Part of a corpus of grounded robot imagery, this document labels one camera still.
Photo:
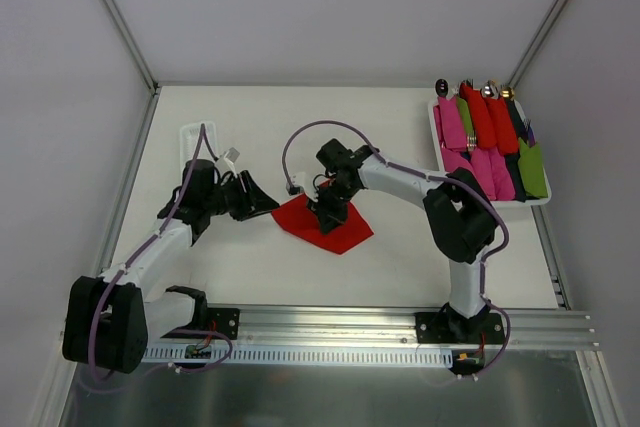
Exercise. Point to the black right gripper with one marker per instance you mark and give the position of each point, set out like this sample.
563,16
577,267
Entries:
329,204

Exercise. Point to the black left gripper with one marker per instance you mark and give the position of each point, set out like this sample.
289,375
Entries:
240,195

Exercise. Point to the red paper napkin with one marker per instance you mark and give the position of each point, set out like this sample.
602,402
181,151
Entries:
294,218

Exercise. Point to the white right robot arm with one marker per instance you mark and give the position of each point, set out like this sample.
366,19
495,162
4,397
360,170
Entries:
458,214

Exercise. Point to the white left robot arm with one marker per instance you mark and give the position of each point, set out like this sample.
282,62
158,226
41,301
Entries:
110,320

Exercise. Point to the white utensil tray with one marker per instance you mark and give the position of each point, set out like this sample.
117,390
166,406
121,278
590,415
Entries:
203,134

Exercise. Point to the white basket of rolled napkins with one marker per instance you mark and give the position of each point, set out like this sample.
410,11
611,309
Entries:
485,131

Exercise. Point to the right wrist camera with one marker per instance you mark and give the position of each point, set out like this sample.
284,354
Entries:
297,184

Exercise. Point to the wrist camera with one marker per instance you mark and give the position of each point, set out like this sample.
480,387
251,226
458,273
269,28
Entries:
297,184
227,161

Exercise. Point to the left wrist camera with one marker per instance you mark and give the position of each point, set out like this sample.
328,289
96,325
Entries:
227,161

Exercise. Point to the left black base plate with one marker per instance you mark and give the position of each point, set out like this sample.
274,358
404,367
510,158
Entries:
221,320

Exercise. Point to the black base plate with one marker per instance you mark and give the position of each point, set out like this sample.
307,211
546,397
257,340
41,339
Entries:
448,327
221,320

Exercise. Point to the aluminium mounting rail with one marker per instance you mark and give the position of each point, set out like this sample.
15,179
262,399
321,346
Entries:
554,329

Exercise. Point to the white slotted cable duct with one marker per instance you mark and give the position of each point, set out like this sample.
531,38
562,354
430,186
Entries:
301,355

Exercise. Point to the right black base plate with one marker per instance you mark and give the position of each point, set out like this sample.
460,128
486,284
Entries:
448,327

